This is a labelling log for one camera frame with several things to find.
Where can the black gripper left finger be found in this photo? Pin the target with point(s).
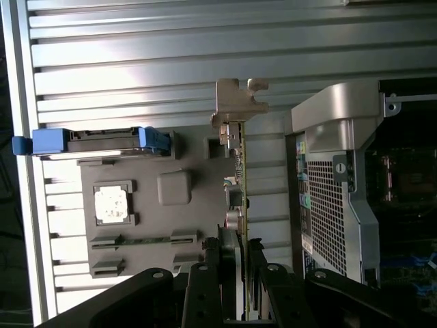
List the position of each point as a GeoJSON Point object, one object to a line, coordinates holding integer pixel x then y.
{"type": "Point", "coordinates": [119, 300]}

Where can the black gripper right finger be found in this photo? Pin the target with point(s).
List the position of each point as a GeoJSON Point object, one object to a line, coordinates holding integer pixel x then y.
{"type": "Point", "coordinates": [341, 300]}

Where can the green RAM stick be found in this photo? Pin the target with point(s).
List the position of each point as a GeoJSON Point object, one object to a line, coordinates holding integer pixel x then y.
{"type": "Point", "coordinates": [147, 241]}

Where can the grey plastic parts rack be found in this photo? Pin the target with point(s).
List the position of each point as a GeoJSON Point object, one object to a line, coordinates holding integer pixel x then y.
{"type": "Point", "coordinates": [147, 218]}

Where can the open black PC case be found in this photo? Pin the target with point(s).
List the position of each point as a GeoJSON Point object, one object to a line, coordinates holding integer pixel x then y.
{"type": "Point", "coordinates": [341, 205]}

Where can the silver CPU chip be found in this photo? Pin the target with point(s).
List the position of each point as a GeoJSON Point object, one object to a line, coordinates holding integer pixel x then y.
{"type": "Point", "coordinates": [112, 205]}

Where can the green motherboard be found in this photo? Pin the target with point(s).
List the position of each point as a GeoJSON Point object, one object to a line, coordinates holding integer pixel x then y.
{"type": "Point", "coordinates": [409, 222]}

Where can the CPU socket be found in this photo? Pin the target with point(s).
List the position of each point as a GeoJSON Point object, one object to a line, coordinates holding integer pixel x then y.
{"type": "Point", "coordinates": [409, 177]}

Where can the hard disk in blue carrier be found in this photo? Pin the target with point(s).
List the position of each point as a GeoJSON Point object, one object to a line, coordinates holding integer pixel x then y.
{"type": "Point", "coordinates": [102, 141]}

